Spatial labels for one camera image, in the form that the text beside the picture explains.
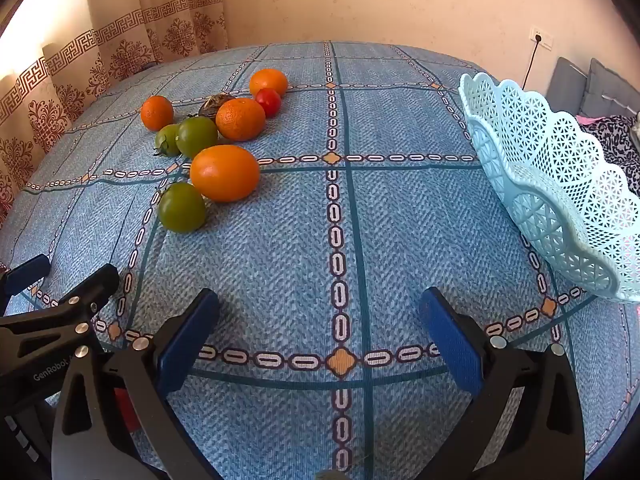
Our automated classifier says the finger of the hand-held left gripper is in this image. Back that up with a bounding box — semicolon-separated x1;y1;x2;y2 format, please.
0;263;121;411
0;254;52;313

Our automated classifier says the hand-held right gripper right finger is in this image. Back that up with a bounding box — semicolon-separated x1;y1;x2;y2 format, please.
419;286;586;480

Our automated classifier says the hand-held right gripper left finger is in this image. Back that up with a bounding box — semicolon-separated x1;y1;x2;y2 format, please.
50;287;223;480

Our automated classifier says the green tomato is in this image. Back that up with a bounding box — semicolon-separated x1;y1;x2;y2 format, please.
158;181;207;234
175;116;219;159
154;124;182;157

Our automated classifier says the large smooth orange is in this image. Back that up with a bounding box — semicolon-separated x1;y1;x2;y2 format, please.
189;144;261;203

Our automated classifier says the light blue plastic basket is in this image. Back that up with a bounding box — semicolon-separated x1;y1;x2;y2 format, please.
458;72;640;303

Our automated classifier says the bumpy orange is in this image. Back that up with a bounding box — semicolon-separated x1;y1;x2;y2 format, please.
215;97;267;142

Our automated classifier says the blue patterned bedsheet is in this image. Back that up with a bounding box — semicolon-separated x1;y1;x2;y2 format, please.
0;41;640;480

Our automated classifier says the dark brown wrinkled fruit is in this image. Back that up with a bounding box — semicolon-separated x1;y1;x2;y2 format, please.
198;93;237;120

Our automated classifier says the beige patterned curtain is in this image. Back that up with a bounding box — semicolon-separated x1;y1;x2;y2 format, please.
0;0;228;231

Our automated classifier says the red tomato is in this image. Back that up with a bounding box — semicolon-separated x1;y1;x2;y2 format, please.
255;88;282;119

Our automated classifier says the leopard print cloth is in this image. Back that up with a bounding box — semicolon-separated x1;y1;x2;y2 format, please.
582;115;640;196

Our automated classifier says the grey headboard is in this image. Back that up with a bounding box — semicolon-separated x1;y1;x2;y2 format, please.
547;57;588;111

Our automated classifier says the black power cable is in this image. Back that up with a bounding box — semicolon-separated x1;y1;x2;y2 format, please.
522;37;543;88

